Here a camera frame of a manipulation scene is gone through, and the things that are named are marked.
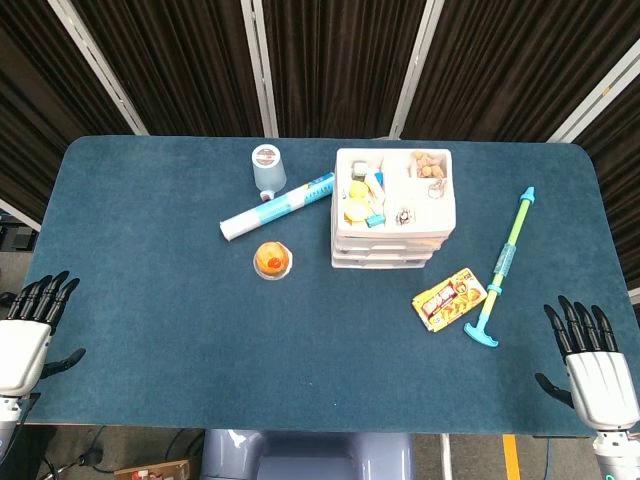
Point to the white compartment tray stack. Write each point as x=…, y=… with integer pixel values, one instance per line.
x=397, y=172

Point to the small dark bead trinket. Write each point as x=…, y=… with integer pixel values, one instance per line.
x=406, y=216

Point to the white partition frame post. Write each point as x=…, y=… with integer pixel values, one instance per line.
x=260, y=65
x=595, y=97
x=20, y=215
x=97, y=65
x=415, y=70

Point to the blue-grey cup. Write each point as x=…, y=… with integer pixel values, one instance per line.
x=267, y=172

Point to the orange fruit jelly cup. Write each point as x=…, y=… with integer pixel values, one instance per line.
x=272, y=260

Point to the yellow floor tape strip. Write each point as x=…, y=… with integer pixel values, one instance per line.
x=511, y=457

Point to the blue felt table mat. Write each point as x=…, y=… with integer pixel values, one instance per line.
x=175, y=325

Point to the clear plastic drawer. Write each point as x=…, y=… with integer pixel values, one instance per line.
x=380, y=265
x=390, y=242
x=385, y=254

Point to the white blue bag roll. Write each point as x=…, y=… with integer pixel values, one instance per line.
x=270, y=207

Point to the cardboard box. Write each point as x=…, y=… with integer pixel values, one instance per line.
x=150, y=472

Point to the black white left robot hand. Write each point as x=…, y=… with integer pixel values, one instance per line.
x=22, y=350

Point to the white orange card packet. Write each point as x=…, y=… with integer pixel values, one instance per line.
x=375, y=187

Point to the dark brown curtain panel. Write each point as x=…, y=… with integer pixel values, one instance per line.
x=340, y=60
x=30, y=100
x=190, y=60
x=625, y=200
x=510, y=60

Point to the green blue water gun toy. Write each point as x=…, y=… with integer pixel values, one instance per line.
x=505, y=255

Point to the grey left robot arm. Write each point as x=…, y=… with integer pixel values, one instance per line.
x=7, y=420

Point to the grey green small box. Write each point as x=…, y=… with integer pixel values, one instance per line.
x=359, y=171

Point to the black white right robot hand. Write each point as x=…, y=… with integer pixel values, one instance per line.
x=602, y=385

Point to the yellow snack packet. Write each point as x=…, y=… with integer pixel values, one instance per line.
x=450, y=300

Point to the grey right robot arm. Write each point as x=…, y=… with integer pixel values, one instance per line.
x=617, y=455

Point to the blue-grey robot torso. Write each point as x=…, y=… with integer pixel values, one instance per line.
x=300, y=455

